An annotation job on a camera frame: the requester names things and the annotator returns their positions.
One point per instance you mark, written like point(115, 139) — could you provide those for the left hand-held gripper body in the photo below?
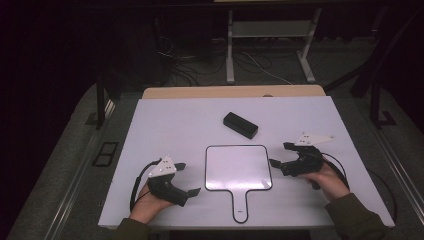
point(165, 186)

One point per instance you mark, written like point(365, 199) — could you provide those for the black whiteboard eraser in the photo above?
point(240, 125)

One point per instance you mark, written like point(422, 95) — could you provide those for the person's left hand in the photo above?
point(146, 206)

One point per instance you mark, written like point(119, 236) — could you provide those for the white metal stand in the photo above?
point(230, 50)

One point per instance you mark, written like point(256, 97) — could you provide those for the small handheld whiteboard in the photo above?
point(238, 163)

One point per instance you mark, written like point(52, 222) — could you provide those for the wooden table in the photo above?
point(233, 91)

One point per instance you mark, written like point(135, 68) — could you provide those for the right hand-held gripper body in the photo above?
point(306, 160)

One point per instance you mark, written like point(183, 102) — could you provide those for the person's right hand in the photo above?
point(330, 183)

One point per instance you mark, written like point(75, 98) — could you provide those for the black metal stand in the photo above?
point(376, 106)
point(100, 103)

